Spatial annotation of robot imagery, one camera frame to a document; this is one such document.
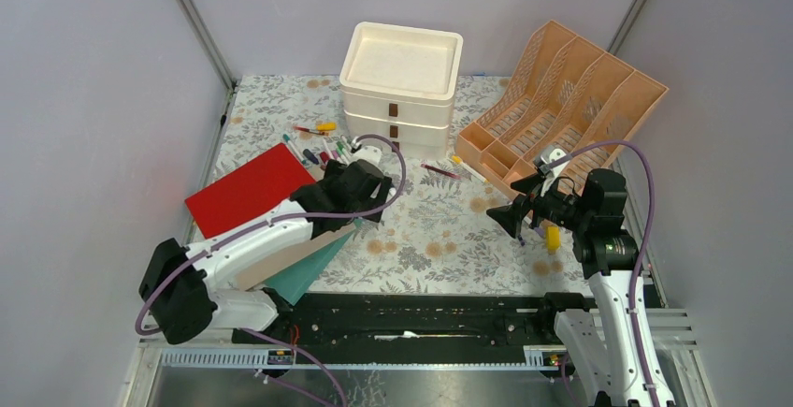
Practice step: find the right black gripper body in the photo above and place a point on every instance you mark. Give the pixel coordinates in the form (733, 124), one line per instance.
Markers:
(561, 209)

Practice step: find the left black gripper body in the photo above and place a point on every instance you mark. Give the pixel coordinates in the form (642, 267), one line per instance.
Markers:
(379, 197)

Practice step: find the red folder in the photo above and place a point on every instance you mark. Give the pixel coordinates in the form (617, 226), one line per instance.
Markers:
(247, 192)

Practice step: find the teal folder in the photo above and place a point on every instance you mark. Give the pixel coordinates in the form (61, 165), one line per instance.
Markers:
(293, 283)

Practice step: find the beige folder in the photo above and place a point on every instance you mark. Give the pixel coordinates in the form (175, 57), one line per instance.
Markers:
(255, 274)

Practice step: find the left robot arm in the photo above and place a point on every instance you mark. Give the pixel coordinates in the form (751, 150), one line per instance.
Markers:
(187, 289)

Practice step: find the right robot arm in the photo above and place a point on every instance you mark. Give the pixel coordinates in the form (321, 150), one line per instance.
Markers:
(617, 365)

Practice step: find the yellow eraser block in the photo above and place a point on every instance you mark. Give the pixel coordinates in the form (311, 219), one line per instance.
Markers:
(552, 238)

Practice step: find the dark blue marker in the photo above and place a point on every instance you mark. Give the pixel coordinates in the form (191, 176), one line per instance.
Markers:
(311, 157)

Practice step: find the yellow capped white marker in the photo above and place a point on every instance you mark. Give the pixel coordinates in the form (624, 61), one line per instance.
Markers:
(459, 162)

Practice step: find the floral table mat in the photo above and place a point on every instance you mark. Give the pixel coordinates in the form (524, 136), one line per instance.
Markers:
(437, 237)

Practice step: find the dark red pen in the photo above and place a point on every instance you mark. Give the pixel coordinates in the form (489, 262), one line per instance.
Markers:
(440, 171)

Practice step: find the teal capped white marker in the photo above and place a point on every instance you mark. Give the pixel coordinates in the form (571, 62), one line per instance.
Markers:
(291, 145)

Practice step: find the orange plastic file rack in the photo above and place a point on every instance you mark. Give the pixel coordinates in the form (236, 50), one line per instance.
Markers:
(568, 93)

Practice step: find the white three-drawer organizer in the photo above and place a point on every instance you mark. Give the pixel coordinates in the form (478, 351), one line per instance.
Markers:
(400, 82)

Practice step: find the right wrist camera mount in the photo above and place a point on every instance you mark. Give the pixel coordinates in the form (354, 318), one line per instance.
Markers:
(550, 164)

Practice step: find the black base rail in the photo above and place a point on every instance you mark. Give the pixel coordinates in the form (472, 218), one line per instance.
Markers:
(422, 329)

